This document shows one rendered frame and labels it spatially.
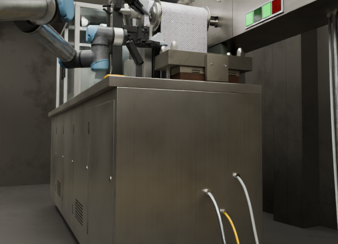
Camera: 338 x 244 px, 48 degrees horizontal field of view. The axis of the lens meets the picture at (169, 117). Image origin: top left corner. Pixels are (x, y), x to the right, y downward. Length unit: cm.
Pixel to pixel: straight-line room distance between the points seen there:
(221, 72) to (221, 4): 46
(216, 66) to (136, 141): 48
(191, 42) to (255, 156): 61
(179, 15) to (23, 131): 402
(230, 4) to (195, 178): 85
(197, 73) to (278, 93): 165
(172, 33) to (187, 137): 54
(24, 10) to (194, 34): 91
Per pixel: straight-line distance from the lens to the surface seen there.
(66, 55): 162
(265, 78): 356
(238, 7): 182
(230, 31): 184
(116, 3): 181
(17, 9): 113
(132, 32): 171
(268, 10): 161
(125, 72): 249
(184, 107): 147
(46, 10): 125
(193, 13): 186
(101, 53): 162
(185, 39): 180
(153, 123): 142
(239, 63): 169
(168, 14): 180
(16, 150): 553
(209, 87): 152
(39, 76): 563
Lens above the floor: 69
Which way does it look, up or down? 3 degrees up
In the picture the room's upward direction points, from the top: straight up
